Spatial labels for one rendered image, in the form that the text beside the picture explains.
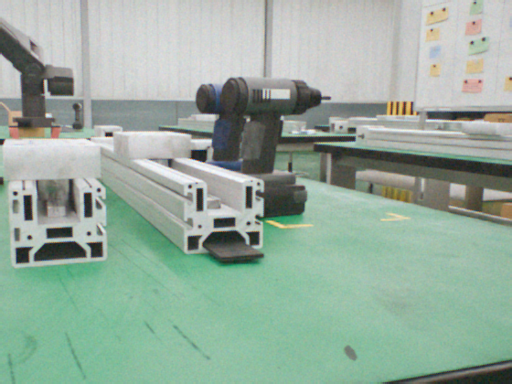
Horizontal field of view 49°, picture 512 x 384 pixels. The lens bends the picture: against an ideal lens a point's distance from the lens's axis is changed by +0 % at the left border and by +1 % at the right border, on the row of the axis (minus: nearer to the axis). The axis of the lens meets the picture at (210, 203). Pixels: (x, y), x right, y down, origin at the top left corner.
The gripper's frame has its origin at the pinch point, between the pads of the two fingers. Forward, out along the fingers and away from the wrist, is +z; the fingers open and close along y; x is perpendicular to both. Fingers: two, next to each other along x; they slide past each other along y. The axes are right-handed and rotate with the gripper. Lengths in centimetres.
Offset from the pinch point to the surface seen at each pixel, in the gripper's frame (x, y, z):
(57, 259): -87, -4, 5
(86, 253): -87, 0, 5
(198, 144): -25.0, 34.8, -3.1
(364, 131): 82, 158, -1
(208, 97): -47, 29, -14
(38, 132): 206, 15, 3
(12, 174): -80, -8, -4
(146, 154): -56, 15, -4
